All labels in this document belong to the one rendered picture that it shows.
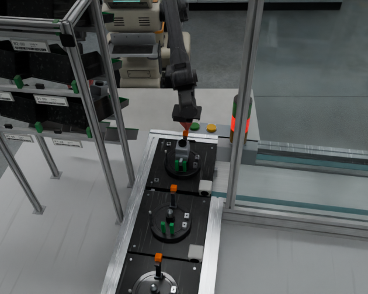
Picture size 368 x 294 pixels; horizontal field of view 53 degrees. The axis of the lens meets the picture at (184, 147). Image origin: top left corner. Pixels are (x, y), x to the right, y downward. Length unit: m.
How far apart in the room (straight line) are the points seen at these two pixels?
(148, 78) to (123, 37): 0.29
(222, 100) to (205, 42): 2.09
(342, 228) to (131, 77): 1.31
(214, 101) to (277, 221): 0.74
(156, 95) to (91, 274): 0.94
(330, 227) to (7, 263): 1.11
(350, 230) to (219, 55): 2.61
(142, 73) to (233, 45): 1.92
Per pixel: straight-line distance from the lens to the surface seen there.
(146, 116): 1.75
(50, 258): 1.40
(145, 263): 1.19
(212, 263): 1.19
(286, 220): 1.34
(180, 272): 1.17
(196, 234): 1.23
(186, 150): 1.29
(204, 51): 3.74
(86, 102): 0.97
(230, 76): 3.41
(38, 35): 0.89
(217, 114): 1.75
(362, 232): 1.41
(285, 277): 1.32
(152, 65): 2.02
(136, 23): 1.88
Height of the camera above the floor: 2.05
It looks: 48 degrees down
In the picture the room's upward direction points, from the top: 2 degrees counter-clockwise
